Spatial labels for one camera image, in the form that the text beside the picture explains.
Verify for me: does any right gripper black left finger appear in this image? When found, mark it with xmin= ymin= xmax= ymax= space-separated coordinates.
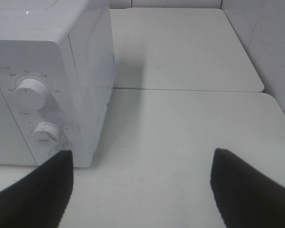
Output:
xmin=0 ymin=151 xmax=74 ymax=228

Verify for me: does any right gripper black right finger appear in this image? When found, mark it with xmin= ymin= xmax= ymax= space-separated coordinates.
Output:
xmin=210 ymin=148 xmax=285 ymax=228

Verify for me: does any round white door button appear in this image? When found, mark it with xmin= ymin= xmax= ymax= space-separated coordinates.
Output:
xmin=48 ymin=150 xmax=60 ymax=158

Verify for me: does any white microwave knob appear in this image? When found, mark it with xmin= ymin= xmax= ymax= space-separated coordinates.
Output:
xmin=14 ymin=78 xmax=50 ymax=110
xmin=33 ymin=122 xmax=63 ymax=146

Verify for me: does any white microwave oven body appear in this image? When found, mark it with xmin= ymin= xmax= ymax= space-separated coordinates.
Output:
xmin=0 ymin=0 xmax=115 ymax=167

